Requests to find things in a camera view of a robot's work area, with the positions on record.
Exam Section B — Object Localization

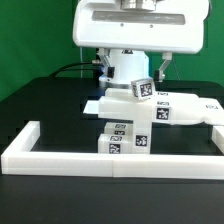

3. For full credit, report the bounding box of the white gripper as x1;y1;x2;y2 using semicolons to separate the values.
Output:
73;0;210;82

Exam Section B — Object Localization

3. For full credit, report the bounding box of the white tagged cube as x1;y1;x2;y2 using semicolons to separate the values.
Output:
131;78;155;100

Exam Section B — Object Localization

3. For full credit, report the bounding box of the white H-shaped chair back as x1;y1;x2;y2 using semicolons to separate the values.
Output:
98;88;224;126

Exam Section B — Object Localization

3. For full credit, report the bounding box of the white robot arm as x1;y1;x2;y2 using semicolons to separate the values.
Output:
73;0;211;85

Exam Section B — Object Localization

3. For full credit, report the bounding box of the white tag base sheet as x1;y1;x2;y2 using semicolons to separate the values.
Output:
83;100;99;114

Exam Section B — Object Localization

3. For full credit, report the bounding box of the white block right edge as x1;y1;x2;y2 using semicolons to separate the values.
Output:
212;126;224;154

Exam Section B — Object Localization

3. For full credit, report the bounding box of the white U-shaped fence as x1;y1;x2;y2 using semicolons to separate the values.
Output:
1;121;224;180

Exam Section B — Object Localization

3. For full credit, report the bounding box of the black cable bundle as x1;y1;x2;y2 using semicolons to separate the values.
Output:
49;60;105;78

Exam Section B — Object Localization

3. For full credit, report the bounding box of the white cable on wall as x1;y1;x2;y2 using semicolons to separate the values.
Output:
78;46;84;79

